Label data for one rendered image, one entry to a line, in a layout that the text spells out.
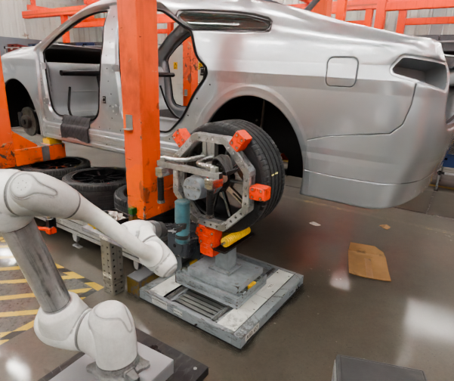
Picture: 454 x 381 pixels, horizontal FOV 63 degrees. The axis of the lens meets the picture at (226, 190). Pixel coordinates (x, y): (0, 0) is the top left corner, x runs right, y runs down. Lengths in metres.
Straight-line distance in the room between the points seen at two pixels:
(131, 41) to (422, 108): 1.59
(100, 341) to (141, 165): 1.20
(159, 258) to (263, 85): 1.31
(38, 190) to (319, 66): 1.60
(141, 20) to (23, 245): 1.44
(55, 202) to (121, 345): 0.60
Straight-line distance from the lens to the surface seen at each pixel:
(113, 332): 1.44
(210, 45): 2.59
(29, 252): 1.34
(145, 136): 2.32
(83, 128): 3.69
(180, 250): 2.52
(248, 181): 1.93
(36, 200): 1.11
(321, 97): 2.19
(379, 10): 8.15
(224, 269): 2.43
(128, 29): 2.32
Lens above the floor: 1.45
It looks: 18 degrees down
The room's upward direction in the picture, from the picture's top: 2 degrees clockwise
